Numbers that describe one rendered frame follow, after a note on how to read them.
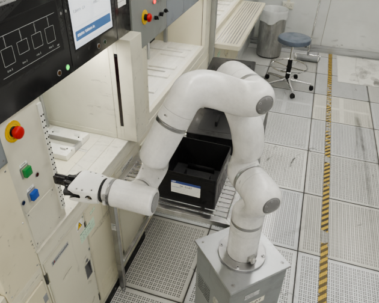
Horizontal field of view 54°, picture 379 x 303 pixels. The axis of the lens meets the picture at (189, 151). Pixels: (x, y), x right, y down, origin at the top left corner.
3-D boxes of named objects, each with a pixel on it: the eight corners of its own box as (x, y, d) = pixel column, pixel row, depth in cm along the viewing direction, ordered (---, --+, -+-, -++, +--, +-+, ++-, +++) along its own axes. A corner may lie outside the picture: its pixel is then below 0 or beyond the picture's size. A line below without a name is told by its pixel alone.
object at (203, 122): (237, 156, 203) (239, 136, 195) (184, 147, 208) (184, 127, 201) (245, 128, 226) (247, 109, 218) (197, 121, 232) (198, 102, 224)
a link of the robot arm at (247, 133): (246, 211, 128) (224, 182, 140) (276, 197, 130) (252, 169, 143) (230, 86, 96) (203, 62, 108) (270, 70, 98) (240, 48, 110)
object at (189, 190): (157, 196, 176) (156, 167, 166) (177, 162, 197) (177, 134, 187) (214, 210, 169) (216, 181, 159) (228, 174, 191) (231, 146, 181)
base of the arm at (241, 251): (275, 261, 147) (283, 228, 137) (234, 279, 140) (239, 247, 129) (247, 228, 161) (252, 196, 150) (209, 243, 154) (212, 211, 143)
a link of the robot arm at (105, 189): (108, 213, 111) (99, 210, 112) (121, 193, 118) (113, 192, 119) (105, 192, 106) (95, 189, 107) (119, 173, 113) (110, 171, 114)
